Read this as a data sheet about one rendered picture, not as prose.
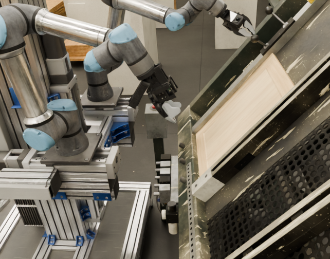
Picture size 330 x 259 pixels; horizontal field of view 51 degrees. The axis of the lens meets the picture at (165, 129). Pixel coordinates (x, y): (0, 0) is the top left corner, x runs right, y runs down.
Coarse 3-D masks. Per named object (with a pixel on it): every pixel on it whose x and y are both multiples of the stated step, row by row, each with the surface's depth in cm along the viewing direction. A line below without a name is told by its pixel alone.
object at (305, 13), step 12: (324, 0) 148; (300, 12) 154; (312, 12) 151; (300, 24) 154; (288, 36) 157; (276, 48) 160; (264, 60) 163; (252, 72) 167; (240, 84) 170; (228, 96) 174; (216, 108) 178; (204, 120) 182
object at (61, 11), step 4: (48, 0) 710; (52, 0) 708; (56, 0) 705; (60, 0) 703; (48, 4) 679; (52, 4) 676; (56, 4) 674; (60, 4) 684; (48, 8) 650; (52, 8) 651; (56, 8) 667; (60, 8) 689; (64, 8) 705; (56, 12) 668; (60, 12) 686; (64, 12) 707
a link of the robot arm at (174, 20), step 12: (108, 0) 160; (120, 0) 158; (132, 0) 156; (144, 0) 155; (144, 12) 155; (156, 12) 153; (168, 12) 151; (180, 12) 151; (168, 24) 150; (180, 24) 149
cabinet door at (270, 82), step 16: (272, 64) 155; (256, 80) 160; (272, 80) 148; (288, 80) 137; (240, 96) 166; (256, 96) 153; (272, 96) 141; (224, 112) 172; (240, 112) 158; (256, 112) 145; (208, 128) 177; (224, 128) 162; (240, 128) 150; (208, 144) 168; (224, 144) 154; (208, 160) 159
